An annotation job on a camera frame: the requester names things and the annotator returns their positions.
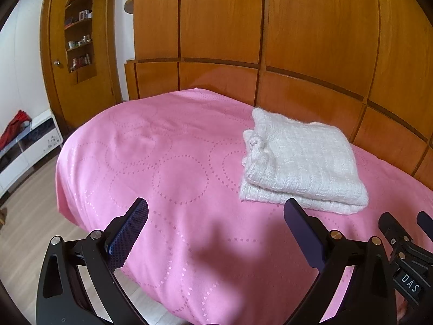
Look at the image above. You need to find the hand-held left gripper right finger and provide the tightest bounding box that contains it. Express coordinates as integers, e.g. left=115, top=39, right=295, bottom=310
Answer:
left=283, top=198, right=396, bottom=325

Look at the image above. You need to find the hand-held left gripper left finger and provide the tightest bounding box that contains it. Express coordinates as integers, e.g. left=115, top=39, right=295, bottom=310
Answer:
left=35, top=197, right=149, bottom=325

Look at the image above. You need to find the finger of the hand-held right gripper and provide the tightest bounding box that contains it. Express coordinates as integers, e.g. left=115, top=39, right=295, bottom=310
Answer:
left=378, top=212, right=411, bottom=254
left=417, top=211, right=433, bottom=236

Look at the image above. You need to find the white knit sweater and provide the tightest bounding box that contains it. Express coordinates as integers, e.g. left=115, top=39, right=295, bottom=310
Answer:
left=238, top=107, right=369, bottom=215

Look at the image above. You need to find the pink bedspread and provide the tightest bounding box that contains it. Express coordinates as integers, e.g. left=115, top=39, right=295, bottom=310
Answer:
left=56, top=88, right=433, bottom=325

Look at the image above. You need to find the white low cabinet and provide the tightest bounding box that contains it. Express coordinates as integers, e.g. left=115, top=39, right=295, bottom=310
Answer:
left=0, top=110, right=64, bottom=193

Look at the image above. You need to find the wooden door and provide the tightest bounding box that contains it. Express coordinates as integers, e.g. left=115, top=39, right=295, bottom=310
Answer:
left=40, top=0, right=122, bottom=129

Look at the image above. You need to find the red cloth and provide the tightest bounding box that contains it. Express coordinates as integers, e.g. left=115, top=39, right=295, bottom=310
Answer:
left=0, top=110, right=32, bottom=150

